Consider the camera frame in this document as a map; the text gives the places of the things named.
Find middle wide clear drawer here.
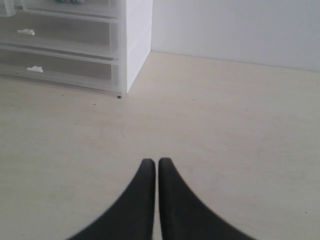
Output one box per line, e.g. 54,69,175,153
0,12,120,59

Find white plastic drawer cabinet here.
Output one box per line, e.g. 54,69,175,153
0,0,153,95

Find wide clear drawer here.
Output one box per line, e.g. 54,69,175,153
0,47,122,93
0,12,120,59

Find bottom wide clear drawer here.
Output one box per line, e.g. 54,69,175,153
0,47,122,93

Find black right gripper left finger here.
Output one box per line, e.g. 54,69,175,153
70,158,156,240

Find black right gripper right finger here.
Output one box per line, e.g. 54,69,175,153
158,157,253,240

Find white bottle blue label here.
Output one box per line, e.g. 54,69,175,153
55,0,85,5

